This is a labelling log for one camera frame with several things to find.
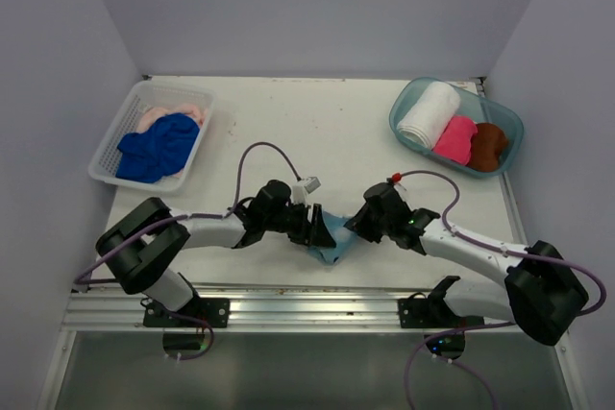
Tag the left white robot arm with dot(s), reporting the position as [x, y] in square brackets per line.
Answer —
[140, 248]

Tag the pink cloth in basket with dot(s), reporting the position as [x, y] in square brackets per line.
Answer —
[150, 116]

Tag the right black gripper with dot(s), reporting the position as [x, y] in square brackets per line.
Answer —
[359, 225]

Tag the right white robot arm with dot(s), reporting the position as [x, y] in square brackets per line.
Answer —
[529, 287]

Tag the aluminium mounting rail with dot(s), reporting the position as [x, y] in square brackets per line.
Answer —
[251, 310]

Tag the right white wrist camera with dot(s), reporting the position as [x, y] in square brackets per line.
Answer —
[396, 182]

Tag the brown rolled towel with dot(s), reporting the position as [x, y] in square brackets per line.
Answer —
[487, 145]

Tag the pink rolled towel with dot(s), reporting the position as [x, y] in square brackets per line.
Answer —
[455, 142]

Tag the teal transparent plastic bin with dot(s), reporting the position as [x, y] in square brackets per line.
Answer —
[472, 105]

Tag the white towel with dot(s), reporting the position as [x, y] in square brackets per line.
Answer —
[426, 120]

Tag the white plastic laundry basket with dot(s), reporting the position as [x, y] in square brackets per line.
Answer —
[144, 96]

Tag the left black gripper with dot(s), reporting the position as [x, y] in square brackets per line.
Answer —
[311, 232]

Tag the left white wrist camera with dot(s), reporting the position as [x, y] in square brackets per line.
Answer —
[303, 188]

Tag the light blue patterned cloth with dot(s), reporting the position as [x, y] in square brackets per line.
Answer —
[344, 240]

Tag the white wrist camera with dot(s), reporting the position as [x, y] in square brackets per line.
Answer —
[303, 188]
[396, 182]

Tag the dark blue cloth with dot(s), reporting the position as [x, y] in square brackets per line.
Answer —
[161, 151]

